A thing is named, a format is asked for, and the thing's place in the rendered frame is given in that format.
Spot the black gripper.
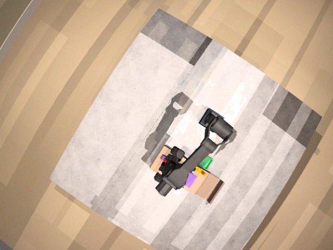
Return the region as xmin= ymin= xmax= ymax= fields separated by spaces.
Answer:
xmin=153 ymin=146 xmax=185 ymax=183

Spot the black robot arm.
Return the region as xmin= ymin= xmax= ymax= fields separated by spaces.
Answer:
xmin=155 ymin=110 xmax=234 ymax=197

